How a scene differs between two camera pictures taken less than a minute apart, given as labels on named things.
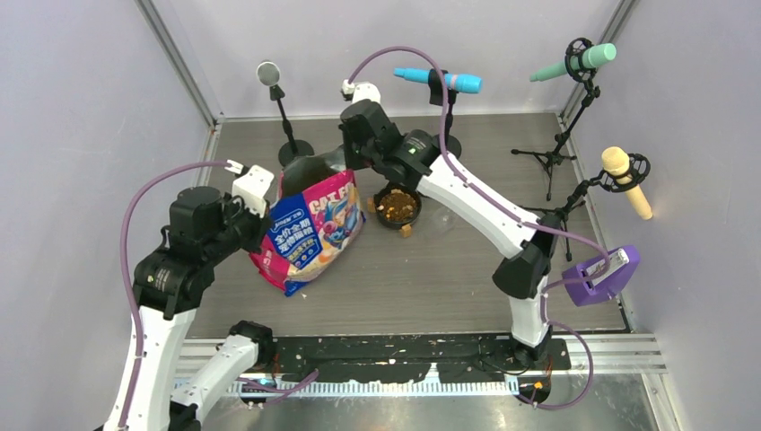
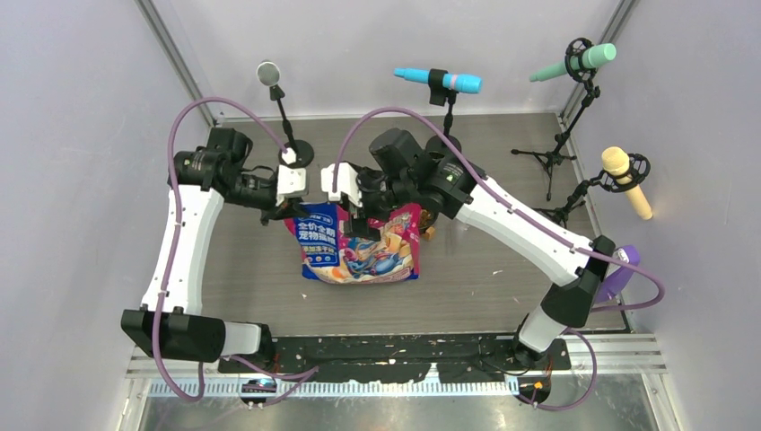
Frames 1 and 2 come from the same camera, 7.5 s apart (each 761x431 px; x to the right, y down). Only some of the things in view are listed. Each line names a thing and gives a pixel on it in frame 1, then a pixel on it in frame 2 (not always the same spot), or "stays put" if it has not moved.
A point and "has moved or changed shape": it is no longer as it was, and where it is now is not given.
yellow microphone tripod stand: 639,168 stays put
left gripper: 258,224 → 289,208
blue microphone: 457,83 stays put
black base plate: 407,359 stays put
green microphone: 588,58 stays put
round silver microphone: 268,73 stays put
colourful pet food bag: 312,234 has moved or changed shape
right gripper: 352,161 → 359,224
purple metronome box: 623,263 stays put
